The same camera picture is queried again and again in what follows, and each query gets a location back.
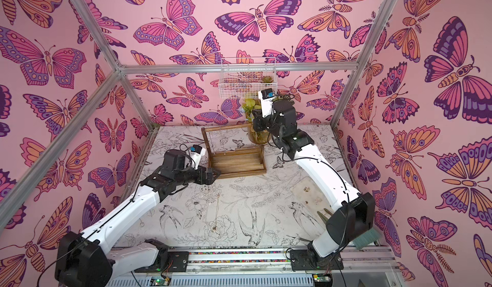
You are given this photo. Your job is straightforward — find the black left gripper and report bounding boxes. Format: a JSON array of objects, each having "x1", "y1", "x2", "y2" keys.
[{"x1": 175, "y1": 164, "x2": 222, "y2": 188}]

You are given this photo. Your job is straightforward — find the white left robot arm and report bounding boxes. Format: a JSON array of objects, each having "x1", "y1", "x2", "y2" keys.
[{"x1": 55, "y1": 145, "x2": 221, "y2": 286}]

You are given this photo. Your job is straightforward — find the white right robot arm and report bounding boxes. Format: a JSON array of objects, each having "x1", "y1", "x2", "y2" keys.
[{"x1": 252, "y1": 98, "x2": 375, "y2": 261}]

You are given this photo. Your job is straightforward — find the wooden jewelry display stand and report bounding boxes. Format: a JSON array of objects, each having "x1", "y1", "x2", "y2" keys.
[{"x1": 201, "y1": 123, "x2": 267, "y2": 179}]

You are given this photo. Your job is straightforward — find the artificial plant in gold pot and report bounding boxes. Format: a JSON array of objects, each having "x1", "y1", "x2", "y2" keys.
[{"x1": 242, "y1": 98, "x2": 269, "y2": 145}]

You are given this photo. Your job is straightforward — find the small succulent in basket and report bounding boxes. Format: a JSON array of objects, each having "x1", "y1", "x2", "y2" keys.
[{"x1": 261, "y1": 76, "x2": 274, "y2": 84}]

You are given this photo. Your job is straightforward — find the teal hand brush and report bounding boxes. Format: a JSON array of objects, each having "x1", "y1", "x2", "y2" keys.
[{"x1": 352, "y1": 228, "x2": 381, "y2": 250}]

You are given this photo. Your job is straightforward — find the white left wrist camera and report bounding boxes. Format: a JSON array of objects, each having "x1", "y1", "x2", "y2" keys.
[{"x1": 190, "y1": 145, "x2": 207, "y2": 170}]

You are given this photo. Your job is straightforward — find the white wire wall basket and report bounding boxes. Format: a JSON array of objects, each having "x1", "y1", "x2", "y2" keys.
[{"x1": 217, "y1": 56, "x2": 278, "y2": 99}]

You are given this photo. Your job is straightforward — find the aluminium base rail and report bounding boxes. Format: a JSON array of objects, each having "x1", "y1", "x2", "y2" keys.
[{"x1": 108, "y1": 247, "x2": 406, "y2": 286}]

